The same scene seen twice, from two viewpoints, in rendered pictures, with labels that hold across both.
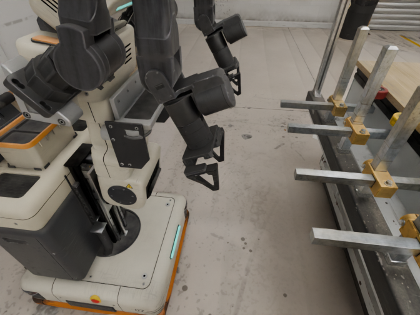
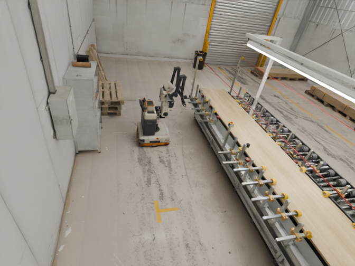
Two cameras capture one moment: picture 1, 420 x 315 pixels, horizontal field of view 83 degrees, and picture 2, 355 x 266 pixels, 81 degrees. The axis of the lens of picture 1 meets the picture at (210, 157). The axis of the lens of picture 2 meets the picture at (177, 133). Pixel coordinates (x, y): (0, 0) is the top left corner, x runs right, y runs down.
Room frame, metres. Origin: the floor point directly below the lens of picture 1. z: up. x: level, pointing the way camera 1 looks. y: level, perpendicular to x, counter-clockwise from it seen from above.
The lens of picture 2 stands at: (-2.99, 1.72, 2.95)
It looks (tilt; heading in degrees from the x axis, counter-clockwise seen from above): 35 degrees down; 333
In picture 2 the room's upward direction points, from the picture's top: 10 degrees clockwise
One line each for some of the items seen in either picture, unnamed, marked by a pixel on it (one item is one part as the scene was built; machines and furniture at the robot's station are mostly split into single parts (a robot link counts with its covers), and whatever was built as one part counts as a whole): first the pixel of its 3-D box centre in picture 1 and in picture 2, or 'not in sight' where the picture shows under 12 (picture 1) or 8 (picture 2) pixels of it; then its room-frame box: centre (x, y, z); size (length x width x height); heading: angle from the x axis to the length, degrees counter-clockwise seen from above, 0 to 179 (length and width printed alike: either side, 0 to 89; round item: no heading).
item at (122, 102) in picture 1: (140, 114); (169, 100); (0.64, 0.22, 0.99); 0.28 x 0.16 x 0.22; 173
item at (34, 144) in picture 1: (38, 137); (149, 105); (0.69, 0.62, 0.87); 0.23 x 0.15 x 0.11; 173
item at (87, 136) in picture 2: not in sight; (86, 107); (0.89, 1.82, 0.78); 0.90 x 0.45 x 1.55; 173
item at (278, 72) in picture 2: not in sight; (279, 72); (4.37, -6.86, 0.23); 2.41 x 0.77 x 0.17; 84
